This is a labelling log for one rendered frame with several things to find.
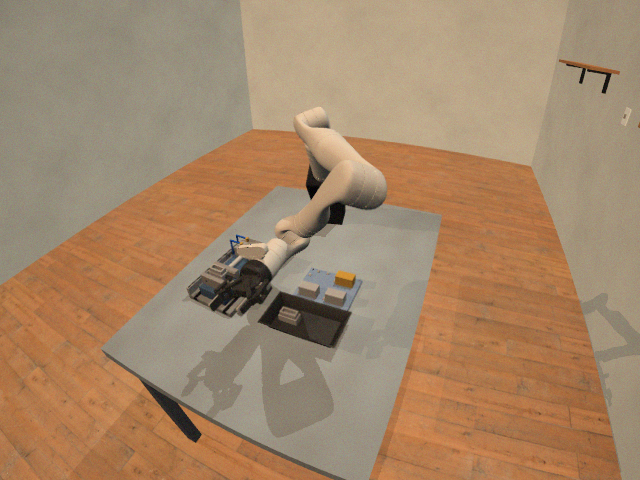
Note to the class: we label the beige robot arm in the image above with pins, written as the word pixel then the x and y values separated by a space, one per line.
pixel 345 180

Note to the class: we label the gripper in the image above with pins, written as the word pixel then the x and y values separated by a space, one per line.
pixel 254 270

